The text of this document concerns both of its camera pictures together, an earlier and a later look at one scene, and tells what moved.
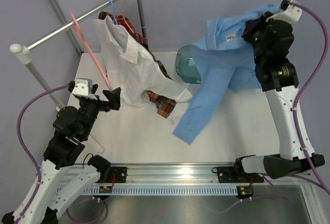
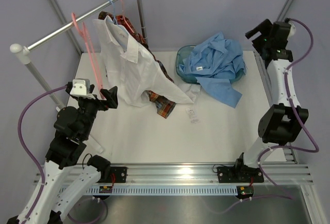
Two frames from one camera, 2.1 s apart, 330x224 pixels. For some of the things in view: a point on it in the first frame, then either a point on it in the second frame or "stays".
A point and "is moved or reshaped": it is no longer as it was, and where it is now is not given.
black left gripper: (113, 98) stays
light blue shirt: (226, 59) is moved or reshaped
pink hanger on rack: (122, 16) stays
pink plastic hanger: (90, 51) is moved or reshaped
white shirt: (131, 73) stays
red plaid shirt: (165, 106) stays
